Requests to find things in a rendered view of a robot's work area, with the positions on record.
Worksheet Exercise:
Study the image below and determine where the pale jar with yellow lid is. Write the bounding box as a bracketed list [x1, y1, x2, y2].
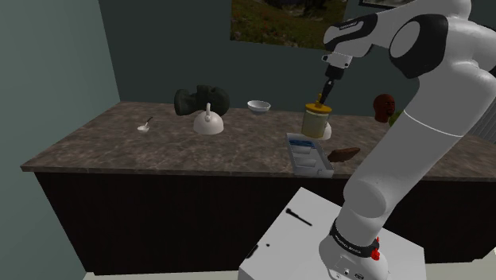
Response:
[301, 93, 333, 139]

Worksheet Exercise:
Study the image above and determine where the brown head figure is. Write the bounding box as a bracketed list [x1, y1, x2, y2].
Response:
[373, 93, 397, 124]

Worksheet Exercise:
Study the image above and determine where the green round object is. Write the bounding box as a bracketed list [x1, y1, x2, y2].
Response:
[388, 110, 405, 128]

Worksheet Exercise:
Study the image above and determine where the brown oblong object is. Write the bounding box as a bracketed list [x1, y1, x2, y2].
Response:
[327, 146, 362, 163]

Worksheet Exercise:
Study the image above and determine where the white bowl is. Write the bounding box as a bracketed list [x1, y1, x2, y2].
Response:
[247, 99, 271, 115]

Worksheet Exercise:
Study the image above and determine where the grey tray with blue insert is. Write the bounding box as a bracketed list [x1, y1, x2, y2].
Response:
[285, 132, 335, 179]

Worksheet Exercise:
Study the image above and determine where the white kettle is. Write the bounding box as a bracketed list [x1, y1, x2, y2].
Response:
[193, 102, 225, 135]

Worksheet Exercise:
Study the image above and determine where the dark green stone head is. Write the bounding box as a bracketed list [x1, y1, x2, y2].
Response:
[173, 84, 231, 117]

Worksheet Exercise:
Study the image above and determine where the grey robot stand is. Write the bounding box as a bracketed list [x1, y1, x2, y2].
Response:
[237, 187, 427, 280]

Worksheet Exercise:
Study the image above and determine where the small white spoon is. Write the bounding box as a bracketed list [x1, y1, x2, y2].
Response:
[137, 116, 154, 134]

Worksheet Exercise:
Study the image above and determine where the landscape wall picture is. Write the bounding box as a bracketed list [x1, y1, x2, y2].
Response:
[230, 0, 348, 51]

